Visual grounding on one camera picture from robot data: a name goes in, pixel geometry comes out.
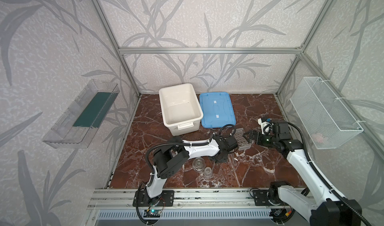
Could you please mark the white plastic storage bin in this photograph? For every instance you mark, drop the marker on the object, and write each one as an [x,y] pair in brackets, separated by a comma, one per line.
[181,110]

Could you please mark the white wire mesh basket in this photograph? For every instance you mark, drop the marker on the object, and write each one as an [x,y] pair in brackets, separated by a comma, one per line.
[322,111]

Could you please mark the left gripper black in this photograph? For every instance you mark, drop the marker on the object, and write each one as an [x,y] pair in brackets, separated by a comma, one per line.
[223,155]

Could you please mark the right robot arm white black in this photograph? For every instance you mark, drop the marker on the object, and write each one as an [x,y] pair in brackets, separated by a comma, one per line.
[321,203]

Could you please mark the clear acrylic test tube rack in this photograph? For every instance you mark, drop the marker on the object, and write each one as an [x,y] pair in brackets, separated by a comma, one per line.
[243,144]

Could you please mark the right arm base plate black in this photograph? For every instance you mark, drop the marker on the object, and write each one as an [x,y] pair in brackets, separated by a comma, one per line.
[261,198]

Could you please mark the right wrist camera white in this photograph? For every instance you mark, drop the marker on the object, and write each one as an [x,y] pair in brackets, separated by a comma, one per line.
[266,125]

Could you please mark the clear glass flask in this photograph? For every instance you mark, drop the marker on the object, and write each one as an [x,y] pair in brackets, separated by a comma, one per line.
[199,164]

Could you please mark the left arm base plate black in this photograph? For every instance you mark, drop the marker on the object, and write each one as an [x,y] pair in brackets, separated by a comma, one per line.
[141,199]

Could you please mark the green circuit board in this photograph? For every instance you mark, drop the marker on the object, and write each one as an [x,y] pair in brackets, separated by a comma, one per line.
[152,213]

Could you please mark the small clear glass beaker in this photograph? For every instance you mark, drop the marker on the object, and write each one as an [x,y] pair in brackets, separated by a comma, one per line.
[208,172]

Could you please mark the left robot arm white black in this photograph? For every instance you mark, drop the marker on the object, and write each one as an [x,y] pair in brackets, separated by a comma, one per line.
[165,160]

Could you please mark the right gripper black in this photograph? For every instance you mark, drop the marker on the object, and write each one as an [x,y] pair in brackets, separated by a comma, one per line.
[258,137]

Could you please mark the blue plastic bin lid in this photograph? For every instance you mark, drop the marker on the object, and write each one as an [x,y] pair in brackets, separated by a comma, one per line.
[217,110]

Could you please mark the clear wall shelf green mat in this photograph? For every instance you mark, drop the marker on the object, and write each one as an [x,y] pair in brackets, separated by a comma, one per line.
[79,124]

